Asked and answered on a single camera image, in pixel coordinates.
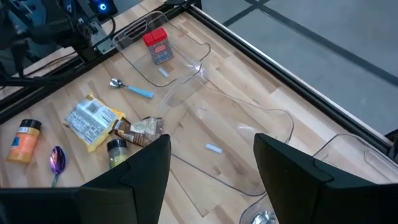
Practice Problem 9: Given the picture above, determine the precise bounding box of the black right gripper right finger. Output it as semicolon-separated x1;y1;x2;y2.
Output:
253;133;334;224

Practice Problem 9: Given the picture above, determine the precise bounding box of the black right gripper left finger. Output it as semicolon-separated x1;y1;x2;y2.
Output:
77;134;172;224

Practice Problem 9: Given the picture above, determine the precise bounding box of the dark sauce bottle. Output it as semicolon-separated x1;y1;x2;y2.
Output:
106;138;129;170

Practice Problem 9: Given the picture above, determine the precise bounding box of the brown snack packet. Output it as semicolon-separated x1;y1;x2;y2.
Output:
111;116;165;147

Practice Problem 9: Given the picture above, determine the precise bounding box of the yellow chicken ramen packet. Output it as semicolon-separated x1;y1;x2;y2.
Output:
63;93;127;153

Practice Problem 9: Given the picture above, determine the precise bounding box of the orange spice jar black lid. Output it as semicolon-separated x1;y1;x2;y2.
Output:
6;119;43;165

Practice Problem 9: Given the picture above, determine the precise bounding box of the red-lidded spice jar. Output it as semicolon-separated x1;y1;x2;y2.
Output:
142;27;174;65

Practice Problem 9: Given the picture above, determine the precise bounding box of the clear plastic bin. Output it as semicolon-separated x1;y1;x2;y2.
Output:
155;74;295;197
239;133;398;224
112;11;212;88

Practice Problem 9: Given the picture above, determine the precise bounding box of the iridescent purple spoon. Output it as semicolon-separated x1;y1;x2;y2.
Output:
49;145;67;189

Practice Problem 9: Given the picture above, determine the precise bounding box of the light blue handled spoon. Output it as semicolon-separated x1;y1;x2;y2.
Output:
109;77;155;100

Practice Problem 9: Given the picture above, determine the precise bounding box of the black aluminium table frame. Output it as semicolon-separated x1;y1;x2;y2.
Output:
0;0;398;156

